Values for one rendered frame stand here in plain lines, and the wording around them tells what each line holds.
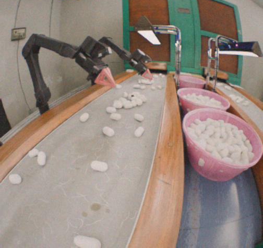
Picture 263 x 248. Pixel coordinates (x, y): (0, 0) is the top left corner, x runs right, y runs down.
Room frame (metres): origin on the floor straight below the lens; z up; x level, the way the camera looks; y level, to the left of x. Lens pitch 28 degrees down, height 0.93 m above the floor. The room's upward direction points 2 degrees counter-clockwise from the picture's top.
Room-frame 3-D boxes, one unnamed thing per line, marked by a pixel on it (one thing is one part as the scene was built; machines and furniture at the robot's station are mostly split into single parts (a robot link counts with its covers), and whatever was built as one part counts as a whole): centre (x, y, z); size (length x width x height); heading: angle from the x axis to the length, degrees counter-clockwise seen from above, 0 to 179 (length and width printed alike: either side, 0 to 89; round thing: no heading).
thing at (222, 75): (1.05, -0.87, 0.83); 0.30 x 0.06 x 0.07; 73
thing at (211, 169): (0.20, -0.25, 0.72); 0.27 x 0.27 x 0.10
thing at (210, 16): (1.43, -0.66, 1.32); 1.36 x 0.55 x 0.95; 73
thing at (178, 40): (0.78, -0.22, 0.90); 0.20 x 0.19 x 0.45; 163
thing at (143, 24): (0.81, -0.15, 1.08); 0.62 x 0.08 x 0.07; 163
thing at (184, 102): (0.47, -0.34, 0.72); 0.27 x 0.27 x 0.10
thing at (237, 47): (0.65, -0.68, 1.08); 0.62 x 0.08 x 0.07; 163
